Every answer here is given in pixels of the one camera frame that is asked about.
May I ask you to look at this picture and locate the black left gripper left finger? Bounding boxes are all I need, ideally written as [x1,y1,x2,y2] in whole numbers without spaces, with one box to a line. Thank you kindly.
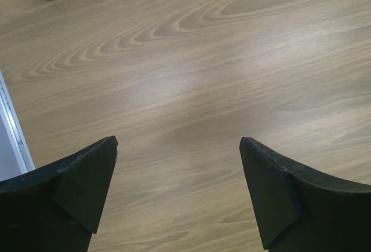
[1,136,118,252]

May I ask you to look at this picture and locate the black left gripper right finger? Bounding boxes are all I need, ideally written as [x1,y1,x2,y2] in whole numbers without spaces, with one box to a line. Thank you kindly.
[239,137,370,251]

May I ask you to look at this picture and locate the aluminium table frame rail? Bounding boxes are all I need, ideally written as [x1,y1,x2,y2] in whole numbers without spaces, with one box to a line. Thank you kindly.
[0,77,35,181]

